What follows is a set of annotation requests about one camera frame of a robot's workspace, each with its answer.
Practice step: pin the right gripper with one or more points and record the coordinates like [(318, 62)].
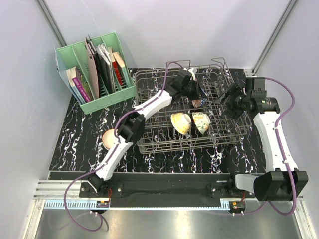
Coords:
[(234, 90)]

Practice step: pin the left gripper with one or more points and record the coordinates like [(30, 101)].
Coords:
[(197, 92)]

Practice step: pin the blue zigzag pattern bowl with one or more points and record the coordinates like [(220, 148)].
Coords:
[(198, 103)]

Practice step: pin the green floral bowl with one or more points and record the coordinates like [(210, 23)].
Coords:
[(201, 121)]

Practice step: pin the grey wire dish rack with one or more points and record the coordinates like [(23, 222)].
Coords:
[(160, 135)]

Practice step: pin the yellow checked bowl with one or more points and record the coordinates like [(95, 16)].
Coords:
[(181, 122)]

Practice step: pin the white bowl black stripes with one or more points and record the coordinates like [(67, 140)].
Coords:
[(109, 136)]

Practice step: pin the plain white bowl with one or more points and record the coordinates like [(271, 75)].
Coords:
[(108, 145)]

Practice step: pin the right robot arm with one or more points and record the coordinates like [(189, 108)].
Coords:
[(282, 181)]

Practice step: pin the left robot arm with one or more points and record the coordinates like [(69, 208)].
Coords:
[(131, 125)]

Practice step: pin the red book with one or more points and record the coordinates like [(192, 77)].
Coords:
[(120, 68)]

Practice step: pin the green file organizer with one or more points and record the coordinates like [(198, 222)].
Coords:
[(72, 62)]

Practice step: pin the pink folder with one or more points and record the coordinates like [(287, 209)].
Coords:
[(94, 81)]

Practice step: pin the white papers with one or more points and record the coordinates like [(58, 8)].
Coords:
[(102, 51)]

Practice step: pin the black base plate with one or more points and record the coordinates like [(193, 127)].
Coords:
[(162, 191)]

